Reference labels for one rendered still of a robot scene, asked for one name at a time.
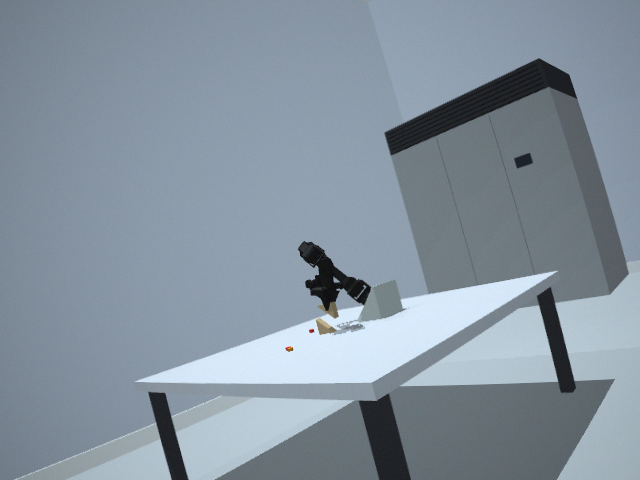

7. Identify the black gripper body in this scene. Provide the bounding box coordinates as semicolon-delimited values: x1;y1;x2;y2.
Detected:
310;271;344;296

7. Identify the tan wooden block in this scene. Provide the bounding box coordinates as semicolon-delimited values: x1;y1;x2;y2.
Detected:
317;302;339;319
316;318;336;335

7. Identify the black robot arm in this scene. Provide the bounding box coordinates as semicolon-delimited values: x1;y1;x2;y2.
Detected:
298;241;371;305

